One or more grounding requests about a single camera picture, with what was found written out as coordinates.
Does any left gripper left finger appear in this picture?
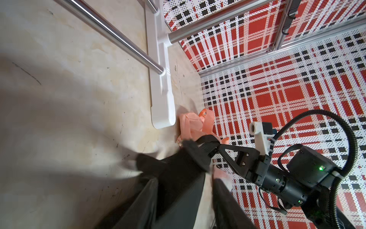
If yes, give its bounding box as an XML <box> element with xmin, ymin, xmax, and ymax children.
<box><xmin>96</xmin><ymin>177</ymin><xmax>158</xmax><ymax>229</ymax></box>

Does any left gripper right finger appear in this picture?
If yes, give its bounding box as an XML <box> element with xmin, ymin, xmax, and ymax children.
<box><xmin>213</xmin><ymin>179</ymin><xmax>256</xmax><ymax>229</ymax></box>

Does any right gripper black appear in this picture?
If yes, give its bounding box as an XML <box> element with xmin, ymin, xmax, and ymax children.
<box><xmin>182</xmin><ymin>135</ymin><xmax>309</xmax><ymax>208</ymax></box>

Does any pink fanny pack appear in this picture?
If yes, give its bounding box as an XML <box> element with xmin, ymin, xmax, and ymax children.
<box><xmin>176</xmin><ymin>108</ymin><xmax>234</xmax><ymax>184</ymax></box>

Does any black fanny pack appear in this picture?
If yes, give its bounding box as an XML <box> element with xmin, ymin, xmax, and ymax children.
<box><xmin>136</xmin><ymin>148</ymin><xmax>208</xmax><ymax>229</ymax></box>

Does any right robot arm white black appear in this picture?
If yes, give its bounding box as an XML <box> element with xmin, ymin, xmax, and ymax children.
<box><xmin>196</xmin><ymin>110</ymin><xmax>358</xmax><ymax>229</ymax></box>

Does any garment rack steel white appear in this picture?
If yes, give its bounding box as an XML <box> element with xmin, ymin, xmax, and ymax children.
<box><xmin>57</xmin><ymin>1</ymin><xmax>268</xmax><ymax>129</ymax></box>

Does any black wall hook rail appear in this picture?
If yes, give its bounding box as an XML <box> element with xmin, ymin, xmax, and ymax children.
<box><xmin>281</xmin><ymin>0</ymin><xmax>301</xmax><ymax>35</ymax></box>

